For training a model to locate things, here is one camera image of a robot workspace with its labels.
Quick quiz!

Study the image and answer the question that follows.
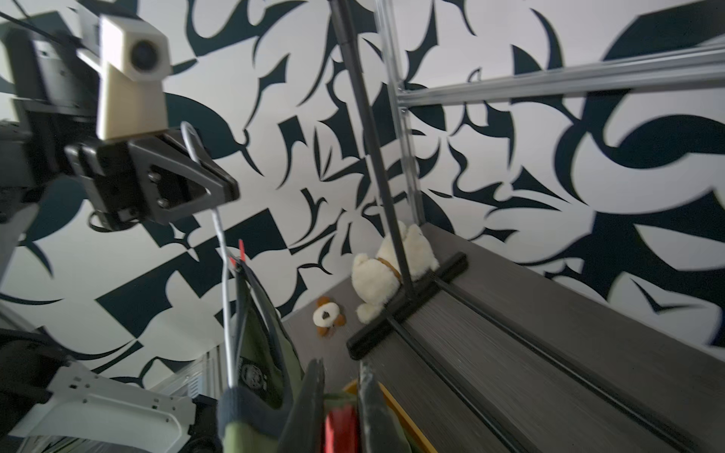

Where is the white plush toy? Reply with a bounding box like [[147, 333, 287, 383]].
[[351, 222, 440, 325]]

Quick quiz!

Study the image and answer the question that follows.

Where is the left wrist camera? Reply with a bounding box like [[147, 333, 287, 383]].
[[77, 14, 172, 141]]

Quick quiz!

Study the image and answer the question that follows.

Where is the green tank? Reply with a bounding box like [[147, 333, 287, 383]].
[[217, 259, 426, 453]]

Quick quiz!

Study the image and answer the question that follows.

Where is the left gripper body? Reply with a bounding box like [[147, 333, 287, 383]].
[[63, 135, 170, 231]]

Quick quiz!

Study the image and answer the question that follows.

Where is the red clothespin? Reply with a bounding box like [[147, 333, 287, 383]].
[[324, 405, 360, 453], [228, 239, 247, 268]]

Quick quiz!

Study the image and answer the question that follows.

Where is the yellow plastic tray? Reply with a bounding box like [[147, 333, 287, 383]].
[[343, 379, 438, 453]]

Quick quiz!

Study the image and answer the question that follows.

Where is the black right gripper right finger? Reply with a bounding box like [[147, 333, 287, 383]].
[[358, 362, 411, 453]]

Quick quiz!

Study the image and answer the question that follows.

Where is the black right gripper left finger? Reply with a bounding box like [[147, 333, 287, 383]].
[[277, 360, 325, 453]]

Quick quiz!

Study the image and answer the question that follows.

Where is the brown white plush piece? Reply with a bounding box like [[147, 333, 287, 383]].
[[313, 296, 347, 337]]

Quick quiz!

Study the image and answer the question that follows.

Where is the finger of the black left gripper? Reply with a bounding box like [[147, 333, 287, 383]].
[[128, 128, 240, 225]]

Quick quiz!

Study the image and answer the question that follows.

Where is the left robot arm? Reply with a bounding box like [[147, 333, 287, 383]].
[[1, 1, 233, 388]]

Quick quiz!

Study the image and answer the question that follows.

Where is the white wire hanger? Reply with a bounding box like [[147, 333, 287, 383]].
[[180, 121, 238, 389]]

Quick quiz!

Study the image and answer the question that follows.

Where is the black clothes rack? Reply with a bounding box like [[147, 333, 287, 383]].
[[330, 1, 705, 452]]

